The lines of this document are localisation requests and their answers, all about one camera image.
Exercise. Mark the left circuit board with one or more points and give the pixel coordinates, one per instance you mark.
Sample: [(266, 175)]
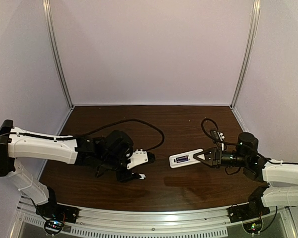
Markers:
[(53, 227)]

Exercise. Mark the aluminium frame post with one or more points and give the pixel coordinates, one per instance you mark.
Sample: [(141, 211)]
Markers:
[(253, 28), (55, 52)]

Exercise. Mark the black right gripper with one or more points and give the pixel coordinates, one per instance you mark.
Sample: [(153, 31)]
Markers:
[(218, 154)]

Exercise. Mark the left aluminium frame post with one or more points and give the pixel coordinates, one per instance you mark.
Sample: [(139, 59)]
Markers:
[(55, 52)]

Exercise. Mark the white remote control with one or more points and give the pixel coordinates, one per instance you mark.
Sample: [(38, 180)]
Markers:
[(192, 161)]

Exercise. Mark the front aluminium rail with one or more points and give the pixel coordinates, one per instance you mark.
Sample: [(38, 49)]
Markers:
[(207, 223)]

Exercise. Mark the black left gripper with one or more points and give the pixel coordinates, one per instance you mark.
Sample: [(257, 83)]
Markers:
[(127, 177)]

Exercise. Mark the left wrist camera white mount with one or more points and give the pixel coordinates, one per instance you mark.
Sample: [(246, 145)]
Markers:
[(140, 157)]

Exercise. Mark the right circuit board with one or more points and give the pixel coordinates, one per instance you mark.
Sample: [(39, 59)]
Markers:
[(253, 226)]

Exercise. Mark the circuit board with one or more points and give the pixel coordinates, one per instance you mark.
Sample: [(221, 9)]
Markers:
[(253, 226), (53, 227)]

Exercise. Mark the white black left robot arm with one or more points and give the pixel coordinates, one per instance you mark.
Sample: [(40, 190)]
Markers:
[(111, 153)]

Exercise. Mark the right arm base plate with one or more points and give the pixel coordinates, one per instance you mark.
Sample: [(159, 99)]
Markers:
[(247, 211)]

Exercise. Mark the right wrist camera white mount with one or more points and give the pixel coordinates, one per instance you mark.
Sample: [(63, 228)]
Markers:
[(218, 138)]

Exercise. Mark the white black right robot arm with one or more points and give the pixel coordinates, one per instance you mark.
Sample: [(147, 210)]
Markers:
[(281, 177)]

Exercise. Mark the right aluminium frame post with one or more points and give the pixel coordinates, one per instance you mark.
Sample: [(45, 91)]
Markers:
[(253, 28)]

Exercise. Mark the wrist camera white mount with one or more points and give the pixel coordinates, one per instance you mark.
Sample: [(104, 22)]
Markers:
[(218, 138), (140, 157)]

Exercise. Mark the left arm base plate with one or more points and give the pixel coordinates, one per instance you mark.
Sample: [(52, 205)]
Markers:
[(64, 213)]

